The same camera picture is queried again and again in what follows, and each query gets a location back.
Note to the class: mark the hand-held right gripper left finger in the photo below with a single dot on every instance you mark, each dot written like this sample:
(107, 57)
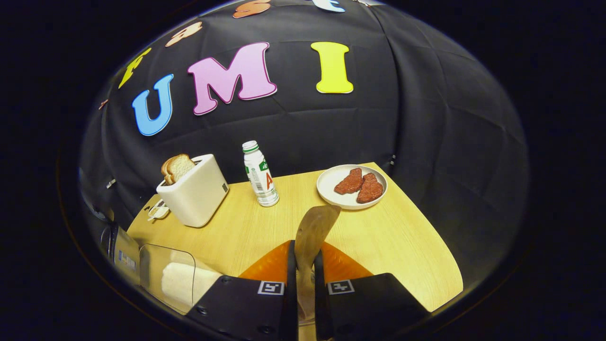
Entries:
(251, 312)

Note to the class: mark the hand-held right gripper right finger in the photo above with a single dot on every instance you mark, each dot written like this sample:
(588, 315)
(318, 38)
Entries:
(369, 308)

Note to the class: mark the wooden spoon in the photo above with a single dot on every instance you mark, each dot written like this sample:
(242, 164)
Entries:
(315, 232)

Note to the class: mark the dark grey rice cooker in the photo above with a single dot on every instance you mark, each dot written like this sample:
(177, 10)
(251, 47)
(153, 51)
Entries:
(125, 258)

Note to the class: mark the clear plastic rice container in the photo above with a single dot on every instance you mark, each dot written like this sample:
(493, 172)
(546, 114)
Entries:
(151, 265)

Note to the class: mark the red meat piece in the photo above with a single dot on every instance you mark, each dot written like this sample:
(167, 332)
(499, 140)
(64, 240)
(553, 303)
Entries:
(370, 189)
(349, 182)

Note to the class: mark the white toaster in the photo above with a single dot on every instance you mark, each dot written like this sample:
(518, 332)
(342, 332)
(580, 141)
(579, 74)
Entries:
(196, 199)

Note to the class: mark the white round plate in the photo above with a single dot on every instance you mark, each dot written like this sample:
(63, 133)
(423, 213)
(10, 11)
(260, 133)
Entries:
(331, 182)

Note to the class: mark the divided white seasoning dish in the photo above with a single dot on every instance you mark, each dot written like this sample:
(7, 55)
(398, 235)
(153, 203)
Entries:
(158, 210)

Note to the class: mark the white drink bottle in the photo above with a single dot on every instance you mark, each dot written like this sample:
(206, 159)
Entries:
(259, 175)

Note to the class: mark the toast bread slice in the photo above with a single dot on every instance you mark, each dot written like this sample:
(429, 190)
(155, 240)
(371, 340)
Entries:
(166, 173)
(181, 166)

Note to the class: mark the black backdrop cloth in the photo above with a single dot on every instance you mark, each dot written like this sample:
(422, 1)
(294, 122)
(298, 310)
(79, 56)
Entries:
(426, 118)

